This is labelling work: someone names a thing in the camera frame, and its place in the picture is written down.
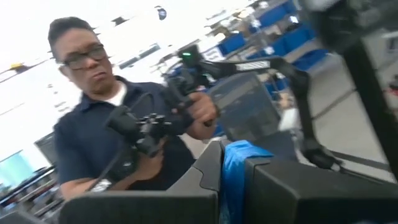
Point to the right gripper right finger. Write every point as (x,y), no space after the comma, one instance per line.
(311,199)

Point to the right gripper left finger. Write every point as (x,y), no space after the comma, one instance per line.
(140,208)

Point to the teal plastic trash bag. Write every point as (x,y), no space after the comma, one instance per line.
(233,174)

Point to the person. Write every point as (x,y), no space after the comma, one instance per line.
(84,140)

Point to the dark grey translucent container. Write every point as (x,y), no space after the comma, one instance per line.
(245,105)

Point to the black stand pole pink tape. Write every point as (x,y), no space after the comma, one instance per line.
(373,93)

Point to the blue storage bin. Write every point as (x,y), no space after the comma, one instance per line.
(295,39)
(231,43)
(311,59)
(273,15)

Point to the black eyeglasses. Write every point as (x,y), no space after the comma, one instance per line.
(84,57)

